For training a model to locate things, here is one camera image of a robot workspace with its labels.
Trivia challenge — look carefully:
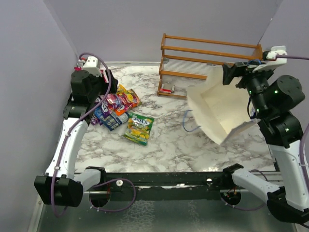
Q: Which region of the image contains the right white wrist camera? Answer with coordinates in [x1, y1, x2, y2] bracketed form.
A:
[253, 45, 287, 73]

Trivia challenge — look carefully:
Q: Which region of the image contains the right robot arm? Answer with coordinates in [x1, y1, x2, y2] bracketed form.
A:
[222, 62, 309, 224]

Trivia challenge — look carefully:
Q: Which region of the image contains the purple M&M's packet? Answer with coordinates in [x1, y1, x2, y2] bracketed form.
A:
[90, 115, 103, 126]

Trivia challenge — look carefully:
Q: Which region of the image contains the blue snack packet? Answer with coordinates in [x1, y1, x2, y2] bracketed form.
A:
[94, 107, 129, 131]

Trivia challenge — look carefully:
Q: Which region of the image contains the purple Fox's berries packet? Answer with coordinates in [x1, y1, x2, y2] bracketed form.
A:
[97, 94, 122, 113]

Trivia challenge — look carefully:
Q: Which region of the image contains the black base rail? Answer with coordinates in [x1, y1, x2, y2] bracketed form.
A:
[89, 171, 242, 203]

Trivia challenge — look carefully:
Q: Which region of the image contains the wooden rack shelf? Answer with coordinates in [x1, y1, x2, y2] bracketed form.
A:
[157, 33, 263, 99]

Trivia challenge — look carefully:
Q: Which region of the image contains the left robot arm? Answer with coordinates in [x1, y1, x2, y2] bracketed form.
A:
[34, 69, 118, 207]

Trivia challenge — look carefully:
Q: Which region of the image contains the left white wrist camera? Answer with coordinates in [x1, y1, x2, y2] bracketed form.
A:
[74, 56, 102, 77]

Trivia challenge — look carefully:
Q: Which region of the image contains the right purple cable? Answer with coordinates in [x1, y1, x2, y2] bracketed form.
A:
[224, 55, 309, 211]

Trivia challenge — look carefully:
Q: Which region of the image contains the orange Fox's candy packet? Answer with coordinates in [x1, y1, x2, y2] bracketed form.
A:
[114, 89, 142, 116]

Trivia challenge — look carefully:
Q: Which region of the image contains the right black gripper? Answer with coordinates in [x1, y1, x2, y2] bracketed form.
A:
[221, 59, 271, 114]

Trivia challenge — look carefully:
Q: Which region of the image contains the green snack packet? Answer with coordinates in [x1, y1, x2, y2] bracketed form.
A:
[123, 113, 155, 146]

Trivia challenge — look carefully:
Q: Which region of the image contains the blue checkered paper bag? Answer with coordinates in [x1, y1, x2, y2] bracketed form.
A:
[187, 66, 259, 145]

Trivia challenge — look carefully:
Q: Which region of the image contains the pink chips bag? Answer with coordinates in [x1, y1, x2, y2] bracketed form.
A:
[100, 69, 109, 83]

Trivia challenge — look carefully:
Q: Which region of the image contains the yellow M&M's packet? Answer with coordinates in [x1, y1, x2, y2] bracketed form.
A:
[116, 85, 126, 94]

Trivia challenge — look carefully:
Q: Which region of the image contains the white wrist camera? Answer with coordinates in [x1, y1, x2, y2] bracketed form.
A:
[74, 56, 102, 77]
[253, 45, 287, 73]

